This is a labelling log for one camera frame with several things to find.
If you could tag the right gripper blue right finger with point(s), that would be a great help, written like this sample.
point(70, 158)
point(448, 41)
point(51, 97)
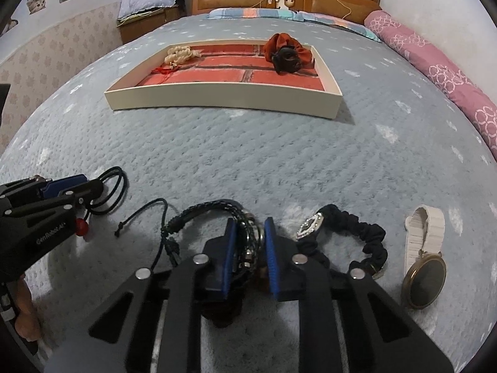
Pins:
point(347, 322)

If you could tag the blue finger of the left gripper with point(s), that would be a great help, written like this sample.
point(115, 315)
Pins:
point(27, 187)
point(74, 190)

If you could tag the black hair tie red beads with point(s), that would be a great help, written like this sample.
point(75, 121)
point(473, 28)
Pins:
point(114, 183)

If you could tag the tabby kitten wall sticker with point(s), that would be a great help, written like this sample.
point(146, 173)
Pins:
point(34, 6)

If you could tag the striped pillow left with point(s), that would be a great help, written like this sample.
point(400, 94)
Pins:
point(254, 13)

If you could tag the cream organza scrunchie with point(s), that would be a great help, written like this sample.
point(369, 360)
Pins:
point(179, 55)

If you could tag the grey smile bedspread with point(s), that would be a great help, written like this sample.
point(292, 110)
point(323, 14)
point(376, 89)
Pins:
point(396, 143)

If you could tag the person's left hand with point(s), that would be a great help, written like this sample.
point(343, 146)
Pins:
point(27, 322)

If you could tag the hamster cat wall sticker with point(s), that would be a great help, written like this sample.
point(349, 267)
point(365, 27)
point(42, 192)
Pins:
point(10, 25)

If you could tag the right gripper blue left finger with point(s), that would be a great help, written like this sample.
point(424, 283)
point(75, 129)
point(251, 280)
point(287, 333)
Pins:
point(152, 318)

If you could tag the black scrunchie band watch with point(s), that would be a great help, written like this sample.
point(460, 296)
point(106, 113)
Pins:
point(330, 219)

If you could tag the pink rolled quilt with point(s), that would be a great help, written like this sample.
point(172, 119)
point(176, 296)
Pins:
point(440, 70)

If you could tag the white strap round watch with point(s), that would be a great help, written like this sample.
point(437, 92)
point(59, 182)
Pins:
point(424, 267)

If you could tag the rust orange scrunchie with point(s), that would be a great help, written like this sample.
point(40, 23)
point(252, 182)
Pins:
point(282, 42)

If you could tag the beige tray with red lining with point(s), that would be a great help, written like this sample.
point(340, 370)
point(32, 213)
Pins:
point(230, 74)

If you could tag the wooden nightstand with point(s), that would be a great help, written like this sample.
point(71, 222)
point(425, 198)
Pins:
point(139, 25)

